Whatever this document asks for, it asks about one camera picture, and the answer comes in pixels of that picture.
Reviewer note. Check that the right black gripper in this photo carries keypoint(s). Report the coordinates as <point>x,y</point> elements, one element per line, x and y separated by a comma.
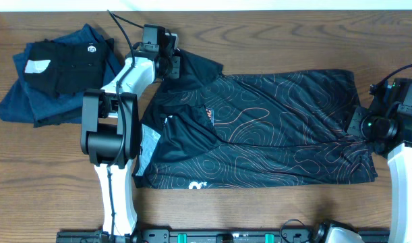
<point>355,119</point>

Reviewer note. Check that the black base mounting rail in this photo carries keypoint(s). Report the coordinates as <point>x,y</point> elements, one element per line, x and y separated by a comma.
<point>166,236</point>

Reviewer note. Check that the black jersey with orange lines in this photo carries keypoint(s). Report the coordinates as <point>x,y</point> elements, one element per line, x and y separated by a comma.
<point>208,130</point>

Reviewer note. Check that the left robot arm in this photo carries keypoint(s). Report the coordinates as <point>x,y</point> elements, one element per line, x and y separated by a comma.
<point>111,131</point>

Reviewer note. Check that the blue folded garment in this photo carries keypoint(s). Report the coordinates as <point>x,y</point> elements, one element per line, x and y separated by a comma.
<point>22,103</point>

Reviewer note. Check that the black folded shirt on stack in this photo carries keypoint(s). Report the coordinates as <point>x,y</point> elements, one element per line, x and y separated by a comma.
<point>65,69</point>

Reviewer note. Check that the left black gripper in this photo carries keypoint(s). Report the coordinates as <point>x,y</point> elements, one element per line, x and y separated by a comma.
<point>175,67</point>

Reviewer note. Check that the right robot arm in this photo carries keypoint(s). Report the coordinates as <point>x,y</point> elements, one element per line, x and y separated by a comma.
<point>394,100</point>

